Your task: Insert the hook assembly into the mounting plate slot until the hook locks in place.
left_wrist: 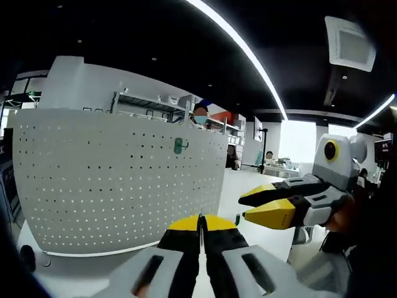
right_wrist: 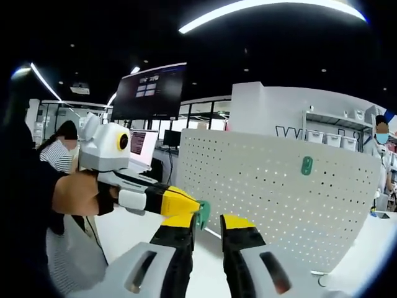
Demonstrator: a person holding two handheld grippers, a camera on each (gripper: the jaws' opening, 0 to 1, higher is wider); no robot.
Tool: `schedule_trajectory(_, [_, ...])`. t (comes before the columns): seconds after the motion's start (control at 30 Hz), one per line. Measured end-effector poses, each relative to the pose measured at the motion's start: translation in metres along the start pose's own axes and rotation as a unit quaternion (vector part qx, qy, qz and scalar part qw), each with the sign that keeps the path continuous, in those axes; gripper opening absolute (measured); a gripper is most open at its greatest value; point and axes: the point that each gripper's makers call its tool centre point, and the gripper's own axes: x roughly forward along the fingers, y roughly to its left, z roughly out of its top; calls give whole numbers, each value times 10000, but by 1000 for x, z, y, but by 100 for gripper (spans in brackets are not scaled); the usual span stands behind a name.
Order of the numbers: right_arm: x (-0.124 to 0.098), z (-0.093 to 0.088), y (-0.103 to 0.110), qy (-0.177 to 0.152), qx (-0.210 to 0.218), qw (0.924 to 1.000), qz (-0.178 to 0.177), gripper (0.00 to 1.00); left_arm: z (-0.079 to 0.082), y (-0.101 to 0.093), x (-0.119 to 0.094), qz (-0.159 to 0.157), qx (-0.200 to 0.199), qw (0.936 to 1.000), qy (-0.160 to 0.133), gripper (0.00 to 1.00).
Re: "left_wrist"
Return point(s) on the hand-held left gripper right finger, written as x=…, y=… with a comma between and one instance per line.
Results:
x=229, y=267

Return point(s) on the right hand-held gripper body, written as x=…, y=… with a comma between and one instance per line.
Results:
x=338, y=170

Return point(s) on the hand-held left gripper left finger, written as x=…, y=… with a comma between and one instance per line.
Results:
x=173, y=267

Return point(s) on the white perforated mounting plate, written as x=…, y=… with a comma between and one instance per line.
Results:
x=93, y=186

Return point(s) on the person's right hand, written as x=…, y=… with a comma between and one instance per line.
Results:
x=344, y=218

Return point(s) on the black tripod stand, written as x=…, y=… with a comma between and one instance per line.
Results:
x=263, y=152

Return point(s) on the screen on stand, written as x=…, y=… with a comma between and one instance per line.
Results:
x=258, y=128

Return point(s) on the short ceiling light strip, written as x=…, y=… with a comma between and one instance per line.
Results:
x=375, y=110

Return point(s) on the white storage rack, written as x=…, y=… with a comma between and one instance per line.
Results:
x=237, y=132

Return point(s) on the grey mesh office chair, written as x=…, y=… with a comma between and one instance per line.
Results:
x=322, y=273

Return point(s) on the ceiling air vent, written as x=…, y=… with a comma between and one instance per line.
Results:
x=352, y=45

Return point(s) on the small white round disc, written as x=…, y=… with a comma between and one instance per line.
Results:
x=46, y=261

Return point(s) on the black cylinder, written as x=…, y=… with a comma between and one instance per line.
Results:
x=28, y=257

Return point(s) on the long ceiling light strip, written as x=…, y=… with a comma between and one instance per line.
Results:
x=242, y=46

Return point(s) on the metal storage shelf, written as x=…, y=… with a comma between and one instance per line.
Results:
x=145, y=104

